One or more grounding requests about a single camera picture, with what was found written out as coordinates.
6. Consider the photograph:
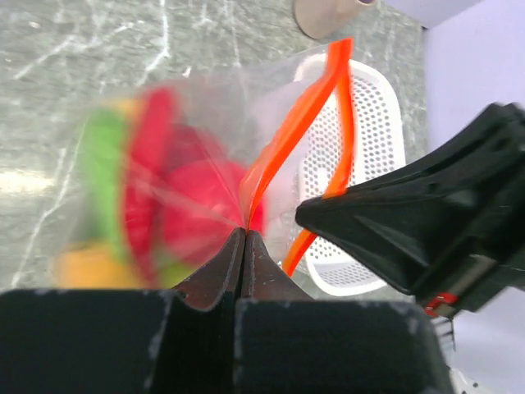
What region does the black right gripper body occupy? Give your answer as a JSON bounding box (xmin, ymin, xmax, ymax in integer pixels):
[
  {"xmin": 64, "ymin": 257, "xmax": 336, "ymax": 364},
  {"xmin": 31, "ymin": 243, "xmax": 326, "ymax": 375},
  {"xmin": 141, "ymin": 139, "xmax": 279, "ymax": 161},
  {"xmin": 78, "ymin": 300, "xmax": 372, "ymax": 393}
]
[{"xmin": 414, "ymin": 229, "xmax": 524, "ymax": 318}]

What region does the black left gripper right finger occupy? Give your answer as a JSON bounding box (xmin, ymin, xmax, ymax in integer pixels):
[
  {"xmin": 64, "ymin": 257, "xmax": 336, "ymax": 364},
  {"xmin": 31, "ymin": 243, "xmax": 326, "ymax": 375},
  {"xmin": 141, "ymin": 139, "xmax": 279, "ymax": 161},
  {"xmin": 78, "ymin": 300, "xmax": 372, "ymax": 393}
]
[{"xmin": 240, "ymin": 231, "xmax": 313, "ymax": 301}]

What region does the orange peach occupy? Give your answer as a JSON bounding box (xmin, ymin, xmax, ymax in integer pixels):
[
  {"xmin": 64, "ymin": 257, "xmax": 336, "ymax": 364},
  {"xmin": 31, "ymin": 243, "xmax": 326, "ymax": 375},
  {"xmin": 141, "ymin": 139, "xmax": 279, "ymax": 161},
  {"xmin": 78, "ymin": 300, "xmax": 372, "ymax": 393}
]
[{"xmin": 54, "ymin": 242, "xmax": 144, "ymax": 289}]

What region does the dark red wrinkled fruit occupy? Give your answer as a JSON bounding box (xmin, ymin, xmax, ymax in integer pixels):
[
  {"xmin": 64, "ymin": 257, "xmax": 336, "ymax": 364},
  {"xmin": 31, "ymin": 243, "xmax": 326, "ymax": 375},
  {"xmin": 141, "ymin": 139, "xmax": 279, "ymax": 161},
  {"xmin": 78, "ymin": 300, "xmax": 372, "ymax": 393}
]
[{"xmin": 167, "ymin": 124, "xmax": 223, "ymax": 170}]

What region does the red apple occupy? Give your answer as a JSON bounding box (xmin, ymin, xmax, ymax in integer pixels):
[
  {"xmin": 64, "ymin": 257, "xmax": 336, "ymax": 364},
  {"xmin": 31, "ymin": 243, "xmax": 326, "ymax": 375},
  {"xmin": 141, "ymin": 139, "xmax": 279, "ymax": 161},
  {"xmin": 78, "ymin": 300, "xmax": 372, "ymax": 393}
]
[{"xmin": 162, "ymin": 159, "xmax": 266, "ymax": 263}]

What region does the green pear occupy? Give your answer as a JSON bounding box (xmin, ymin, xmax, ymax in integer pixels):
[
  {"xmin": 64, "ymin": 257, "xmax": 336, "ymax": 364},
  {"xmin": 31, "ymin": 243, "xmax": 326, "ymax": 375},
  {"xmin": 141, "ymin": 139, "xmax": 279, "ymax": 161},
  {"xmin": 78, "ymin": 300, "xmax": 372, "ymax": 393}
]
[{"xmin": 157, "ymin": 256, "xmax": 197, "ymax": 288}]

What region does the clear zip top bag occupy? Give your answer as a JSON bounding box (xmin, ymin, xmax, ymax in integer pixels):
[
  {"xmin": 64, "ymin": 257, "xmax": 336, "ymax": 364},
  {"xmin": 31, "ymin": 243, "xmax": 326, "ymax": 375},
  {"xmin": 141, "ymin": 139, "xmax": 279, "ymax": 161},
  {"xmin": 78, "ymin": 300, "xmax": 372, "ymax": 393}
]
[{"xmin": 58, "ymin": 38, "xmax": 356, "ymax": 289}]

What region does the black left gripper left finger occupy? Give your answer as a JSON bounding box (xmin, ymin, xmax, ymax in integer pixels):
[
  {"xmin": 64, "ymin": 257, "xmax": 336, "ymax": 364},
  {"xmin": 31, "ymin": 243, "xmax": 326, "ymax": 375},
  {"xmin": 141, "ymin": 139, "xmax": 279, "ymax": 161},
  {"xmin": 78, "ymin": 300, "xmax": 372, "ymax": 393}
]
[{"xmin": 173, "ymin": 228, "xmax": 245, "ymax": 312}]

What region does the beige mug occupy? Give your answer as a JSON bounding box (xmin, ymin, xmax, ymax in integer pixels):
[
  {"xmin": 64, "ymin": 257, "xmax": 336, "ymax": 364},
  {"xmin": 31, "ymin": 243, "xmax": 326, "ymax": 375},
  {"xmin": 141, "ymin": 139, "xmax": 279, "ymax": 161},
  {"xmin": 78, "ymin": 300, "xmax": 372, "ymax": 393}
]
[{"xmin": 292, "ymin": 0, "xmax": 376, "ymax": 39}]

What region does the white perforated plastic basket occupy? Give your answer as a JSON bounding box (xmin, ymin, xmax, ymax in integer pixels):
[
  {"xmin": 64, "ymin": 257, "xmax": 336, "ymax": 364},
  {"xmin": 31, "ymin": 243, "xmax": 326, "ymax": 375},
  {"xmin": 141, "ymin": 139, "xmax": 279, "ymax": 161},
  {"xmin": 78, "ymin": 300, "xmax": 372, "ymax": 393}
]
[{"xmin": 297, "ymin": 60, "xmax": 406, "ymax": 297}]

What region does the green bitter gourd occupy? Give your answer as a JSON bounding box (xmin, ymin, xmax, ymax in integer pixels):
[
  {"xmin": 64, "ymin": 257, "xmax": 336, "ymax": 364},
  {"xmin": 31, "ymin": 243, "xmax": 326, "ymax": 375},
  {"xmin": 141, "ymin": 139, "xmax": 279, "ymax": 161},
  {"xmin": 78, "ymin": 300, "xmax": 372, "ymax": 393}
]
[{"xmin": 81, "ymin": 108, "xmax": 127, "ymax": 262}]

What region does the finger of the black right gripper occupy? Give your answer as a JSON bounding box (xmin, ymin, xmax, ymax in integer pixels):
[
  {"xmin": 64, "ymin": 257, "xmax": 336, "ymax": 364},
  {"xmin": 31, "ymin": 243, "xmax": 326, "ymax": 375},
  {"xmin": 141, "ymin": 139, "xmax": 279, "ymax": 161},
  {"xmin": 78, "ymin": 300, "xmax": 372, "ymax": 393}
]
[
  {"xmin": 295, "ymin": 103, "xmax": 524, "ymax": 246},
  {"xmin": 311, "ymin": 196, "xmax": 524, "ymax": 296}
]

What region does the red chili pepper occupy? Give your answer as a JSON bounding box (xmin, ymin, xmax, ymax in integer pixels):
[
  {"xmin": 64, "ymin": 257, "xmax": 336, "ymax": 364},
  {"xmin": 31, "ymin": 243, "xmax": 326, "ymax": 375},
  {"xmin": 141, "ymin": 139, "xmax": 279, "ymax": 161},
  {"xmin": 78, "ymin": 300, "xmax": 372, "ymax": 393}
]
[{"xmin": 123, "ymin": 87, "xmax": 177, "ymax": 286}]

